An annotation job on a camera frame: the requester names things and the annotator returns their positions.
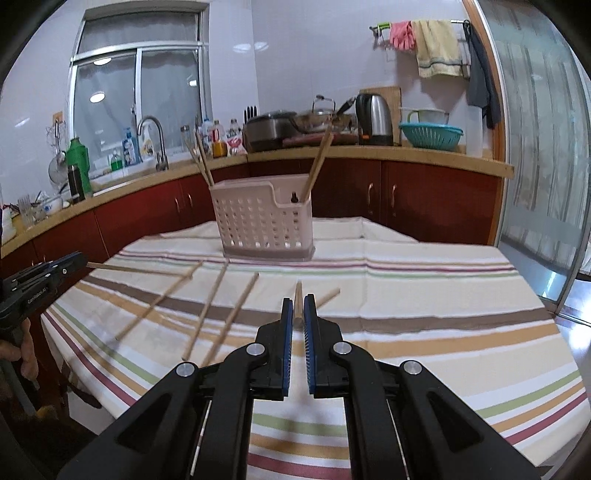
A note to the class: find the glass jar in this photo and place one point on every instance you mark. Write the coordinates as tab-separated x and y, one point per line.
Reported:
185	137

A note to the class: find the knife block with knives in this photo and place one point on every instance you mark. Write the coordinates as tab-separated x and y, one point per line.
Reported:
250	113

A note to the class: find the striped tablecloth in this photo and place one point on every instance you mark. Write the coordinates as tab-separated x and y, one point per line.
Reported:
415	300

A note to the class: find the wooden door frame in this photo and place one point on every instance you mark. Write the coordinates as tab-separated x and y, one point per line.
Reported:
473	9

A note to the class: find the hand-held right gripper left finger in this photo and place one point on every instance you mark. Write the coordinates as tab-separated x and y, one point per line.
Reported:
286	346

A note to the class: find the blue dish soap bottle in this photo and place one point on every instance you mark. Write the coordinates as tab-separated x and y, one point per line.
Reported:
130	150

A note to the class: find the pink rubber gloves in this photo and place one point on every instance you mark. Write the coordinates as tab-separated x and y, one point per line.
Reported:
402	37

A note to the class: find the clear plastic bottle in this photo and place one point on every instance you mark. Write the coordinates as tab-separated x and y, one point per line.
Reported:
234	127

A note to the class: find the glass cup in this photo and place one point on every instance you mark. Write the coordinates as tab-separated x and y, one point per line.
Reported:
26	212

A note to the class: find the metal ladle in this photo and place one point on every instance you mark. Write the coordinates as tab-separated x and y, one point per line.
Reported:
60	156

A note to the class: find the aluminium sliding window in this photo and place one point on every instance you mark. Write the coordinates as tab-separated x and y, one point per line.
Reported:
161	92

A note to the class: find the steel kitchen faucet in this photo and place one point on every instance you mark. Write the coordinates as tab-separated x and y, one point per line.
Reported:
161	157

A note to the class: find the yellow towel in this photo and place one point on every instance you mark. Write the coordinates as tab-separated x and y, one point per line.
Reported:
436	50

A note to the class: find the wooden kitchen countertop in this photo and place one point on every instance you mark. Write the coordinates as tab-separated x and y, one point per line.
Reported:
438	161

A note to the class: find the white plastic bottle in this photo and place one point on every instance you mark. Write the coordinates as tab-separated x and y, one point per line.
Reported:
207	129

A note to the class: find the green soap dispenser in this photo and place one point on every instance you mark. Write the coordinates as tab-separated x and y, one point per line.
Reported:
116	162

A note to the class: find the person's left hand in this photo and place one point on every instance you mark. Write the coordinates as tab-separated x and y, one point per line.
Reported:
27	360

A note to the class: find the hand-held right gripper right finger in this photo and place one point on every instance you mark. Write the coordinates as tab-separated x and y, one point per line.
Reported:
310	346

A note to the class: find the wooden wall hook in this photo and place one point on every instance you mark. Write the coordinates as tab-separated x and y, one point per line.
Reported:
57	117

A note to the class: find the grey rice cooker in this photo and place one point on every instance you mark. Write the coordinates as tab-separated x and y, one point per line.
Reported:
268	131

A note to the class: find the amber oil bottle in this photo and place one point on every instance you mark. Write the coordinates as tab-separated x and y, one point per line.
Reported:
219	147

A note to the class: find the pink snack bag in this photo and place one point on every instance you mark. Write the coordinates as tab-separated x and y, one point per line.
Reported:
236	145

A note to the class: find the dark grey cloth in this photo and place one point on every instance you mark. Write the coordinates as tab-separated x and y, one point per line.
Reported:
482	78

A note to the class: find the translucent plastic container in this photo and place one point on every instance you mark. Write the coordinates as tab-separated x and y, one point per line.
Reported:
474	134

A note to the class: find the metal towel rack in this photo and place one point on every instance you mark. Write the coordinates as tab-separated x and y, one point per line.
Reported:
376	31

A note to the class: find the green thermos bottle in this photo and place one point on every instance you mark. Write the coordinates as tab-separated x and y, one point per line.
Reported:
78	161

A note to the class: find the pink plastic utensil holder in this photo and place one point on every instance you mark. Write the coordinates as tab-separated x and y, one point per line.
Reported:
249	221

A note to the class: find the red induction cooker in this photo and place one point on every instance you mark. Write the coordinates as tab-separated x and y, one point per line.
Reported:
300	139

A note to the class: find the frosted glass sliding door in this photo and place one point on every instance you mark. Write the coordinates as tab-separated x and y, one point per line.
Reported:
540	138

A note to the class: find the steel electric kettle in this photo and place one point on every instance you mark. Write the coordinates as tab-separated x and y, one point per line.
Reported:
374	117

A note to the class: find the steel wok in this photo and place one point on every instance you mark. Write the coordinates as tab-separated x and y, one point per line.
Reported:
318	123

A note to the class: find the teal plastic colander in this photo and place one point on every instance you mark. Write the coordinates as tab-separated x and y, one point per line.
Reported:
429	136

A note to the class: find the glass wok lid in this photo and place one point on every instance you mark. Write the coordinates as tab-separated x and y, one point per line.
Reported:
323	107

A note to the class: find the black vacuum flask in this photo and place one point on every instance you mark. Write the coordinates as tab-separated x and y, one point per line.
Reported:
76	184

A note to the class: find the white spray bottle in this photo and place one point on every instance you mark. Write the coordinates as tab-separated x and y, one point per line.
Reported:
147	145

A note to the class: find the white bowl with blue print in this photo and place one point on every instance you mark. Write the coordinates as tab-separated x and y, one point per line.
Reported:
51	207

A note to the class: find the wooden cutting board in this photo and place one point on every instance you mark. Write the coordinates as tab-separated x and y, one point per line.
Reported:
395	99

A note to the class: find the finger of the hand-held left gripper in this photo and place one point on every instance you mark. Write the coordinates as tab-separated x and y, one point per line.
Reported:
69	270
51	264

